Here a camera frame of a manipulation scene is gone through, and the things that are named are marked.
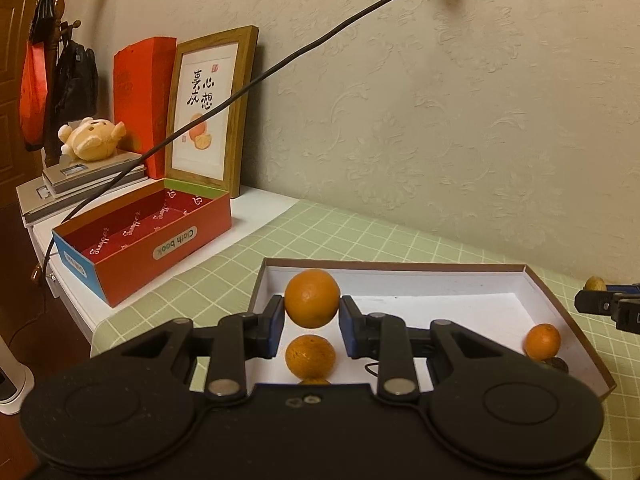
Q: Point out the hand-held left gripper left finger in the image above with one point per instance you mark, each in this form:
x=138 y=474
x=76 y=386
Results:
x=275 y=327

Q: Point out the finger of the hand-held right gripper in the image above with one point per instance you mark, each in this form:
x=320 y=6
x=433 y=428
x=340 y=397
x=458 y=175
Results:
x=622 y=287
x=590 y=301

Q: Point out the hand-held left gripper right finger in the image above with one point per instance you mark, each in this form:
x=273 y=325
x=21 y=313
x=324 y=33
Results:
x=345 y=327

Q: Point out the orange tangerine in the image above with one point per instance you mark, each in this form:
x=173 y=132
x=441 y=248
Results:
x=308 y=357
x=312 y=298
x=541 y=341

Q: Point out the yellow-brown fruit chunk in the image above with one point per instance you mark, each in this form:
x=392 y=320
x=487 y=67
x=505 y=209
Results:
x=315 y=381

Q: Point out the dark brown dried fruit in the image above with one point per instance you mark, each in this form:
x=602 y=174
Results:
x=557 y=364

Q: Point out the shallow brown cardboard box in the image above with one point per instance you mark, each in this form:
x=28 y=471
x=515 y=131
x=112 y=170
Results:
x=450 y=305

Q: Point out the red cardboard box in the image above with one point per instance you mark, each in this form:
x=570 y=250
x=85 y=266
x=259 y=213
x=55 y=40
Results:
x=130 y=280

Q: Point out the small grey digital scale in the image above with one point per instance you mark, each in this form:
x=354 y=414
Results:
x=80 y=175

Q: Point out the large grey digital scale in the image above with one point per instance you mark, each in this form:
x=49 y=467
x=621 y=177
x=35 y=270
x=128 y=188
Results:
x=50 y=202

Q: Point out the beige plush toy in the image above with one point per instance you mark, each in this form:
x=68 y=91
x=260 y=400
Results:
x=90 y=140

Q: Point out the red paper bag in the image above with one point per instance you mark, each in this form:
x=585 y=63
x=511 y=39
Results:
x=140 y=100

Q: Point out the white appliance base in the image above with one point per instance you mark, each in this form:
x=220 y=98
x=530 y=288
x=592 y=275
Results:
x=10 y=385

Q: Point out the black backpack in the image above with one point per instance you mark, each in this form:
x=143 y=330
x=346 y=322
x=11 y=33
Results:
x=75 y=80

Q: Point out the red hanging bag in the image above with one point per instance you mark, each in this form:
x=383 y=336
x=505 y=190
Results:
x=35 y=95

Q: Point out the wooden coat rack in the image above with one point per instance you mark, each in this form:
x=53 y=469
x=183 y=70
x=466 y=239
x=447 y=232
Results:
x=52 y=55

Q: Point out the brown wooden door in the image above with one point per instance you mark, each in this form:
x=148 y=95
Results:
x=10 y=85

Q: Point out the small black hanging bag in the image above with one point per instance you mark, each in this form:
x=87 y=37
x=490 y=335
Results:
x=42 y=15

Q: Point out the wooden picture frame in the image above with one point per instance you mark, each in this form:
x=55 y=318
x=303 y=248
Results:
x=200 y=170

